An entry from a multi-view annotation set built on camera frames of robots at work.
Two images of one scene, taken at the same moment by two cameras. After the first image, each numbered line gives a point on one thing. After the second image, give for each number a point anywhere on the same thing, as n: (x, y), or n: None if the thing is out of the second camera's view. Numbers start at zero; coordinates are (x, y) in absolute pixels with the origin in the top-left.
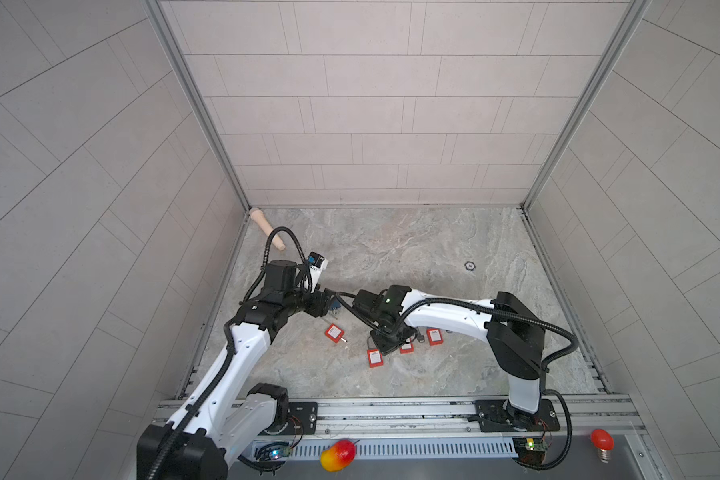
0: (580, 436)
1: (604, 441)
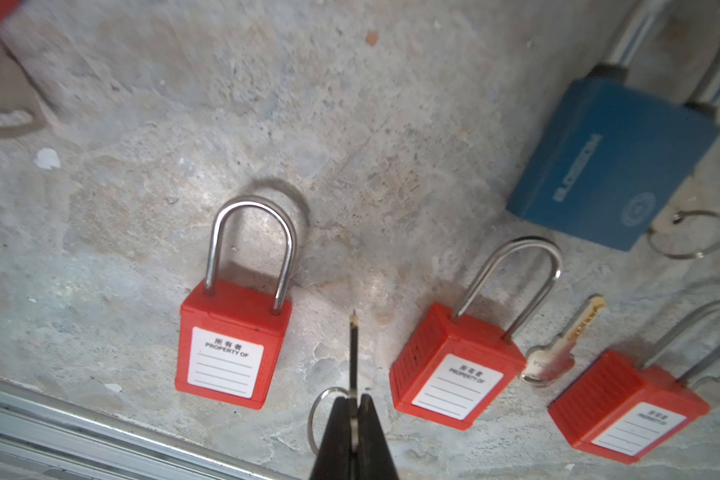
0: (27, 433)
1: None
